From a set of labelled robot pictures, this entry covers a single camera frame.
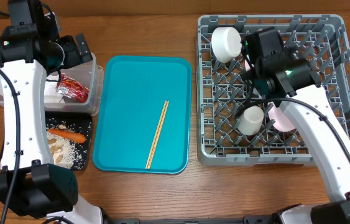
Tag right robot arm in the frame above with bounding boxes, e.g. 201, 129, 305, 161
273, 85, 350, 223

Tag large white plate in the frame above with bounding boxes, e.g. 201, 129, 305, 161
268, 103, 295, 132

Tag teal serving tray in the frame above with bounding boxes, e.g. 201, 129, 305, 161
93, 55, 192, 174

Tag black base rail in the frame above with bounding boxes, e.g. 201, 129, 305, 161
112, 215, 275, 224

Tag white napkin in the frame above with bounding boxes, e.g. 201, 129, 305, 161
44, 82, 63, 103

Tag white bowl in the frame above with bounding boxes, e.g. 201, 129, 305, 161
211, 27, 242, 63

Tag red snack wrapper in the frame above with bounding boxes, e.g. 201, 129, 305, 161
56, 73, 89, 103

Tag clear plastic bin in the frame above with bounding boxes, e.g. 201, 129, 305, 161
0, 52, 104, 116

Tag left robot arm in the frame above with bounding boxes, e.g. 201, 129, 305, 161
0, 24, 109, 223

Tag black plastic tray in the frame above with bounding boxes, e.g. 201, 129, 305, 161
0, 111, 94, 171

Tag peanuts and rice scraps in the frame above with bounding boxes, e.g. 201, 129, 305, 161
46, 116, 93, 170

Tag white cup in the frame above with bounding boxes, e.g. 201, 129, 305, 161
237, 106, 264, 136

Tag grey plastic dish rack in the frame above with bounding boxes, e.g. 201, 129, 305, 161
196, 14, 350, 166

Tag orange carrot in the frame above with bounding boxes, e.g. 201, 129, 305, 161
47, 129, 86, 144

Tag small pink bowl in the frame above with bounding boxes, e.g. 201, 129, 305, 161
244, 60, 254, 71

